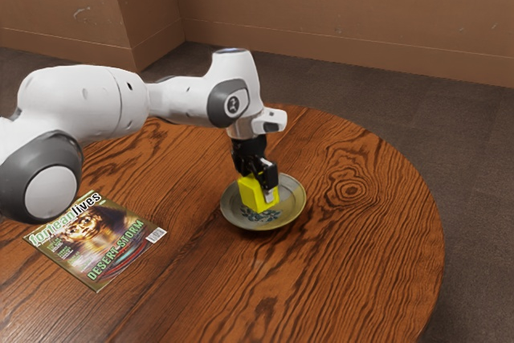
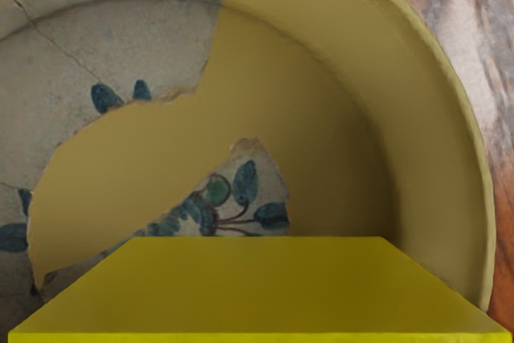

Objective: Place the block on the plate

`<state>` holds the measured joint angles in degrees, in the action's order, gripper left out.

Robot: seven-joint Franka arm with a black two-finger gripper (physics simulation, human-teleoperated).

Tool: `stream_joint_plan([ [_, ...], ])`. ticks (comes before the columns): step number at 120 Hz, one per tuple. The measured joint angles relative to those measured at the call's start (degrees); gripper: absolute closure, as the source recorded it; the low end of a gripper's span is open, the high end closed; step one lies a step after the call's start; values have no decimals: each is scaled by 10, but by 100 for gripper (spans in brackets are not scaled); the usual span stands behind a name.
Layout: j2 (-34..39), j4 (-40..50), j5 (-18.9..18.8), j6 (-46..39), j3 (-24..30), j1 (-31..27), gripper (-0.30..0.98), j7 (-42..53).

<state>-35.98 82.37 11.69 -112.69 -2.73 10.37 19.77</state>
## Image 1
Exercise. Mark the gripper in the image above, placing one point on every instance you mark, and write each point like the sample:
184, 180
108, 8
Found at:
248, 152

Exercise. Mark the yellow block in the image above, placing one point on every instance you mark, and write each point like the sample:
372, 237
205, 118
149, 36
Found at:
252, 194

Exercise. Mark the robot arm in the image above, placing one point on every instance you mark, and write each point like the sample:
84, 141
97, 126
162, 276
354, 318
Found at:
80, 106

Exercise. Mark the olive patterned plate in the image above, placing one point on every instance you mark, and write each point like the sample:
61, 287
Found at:
281, 202

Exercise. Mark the green cover magazine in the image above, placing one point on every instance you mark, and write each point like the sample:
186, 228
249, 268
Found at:
96, 238

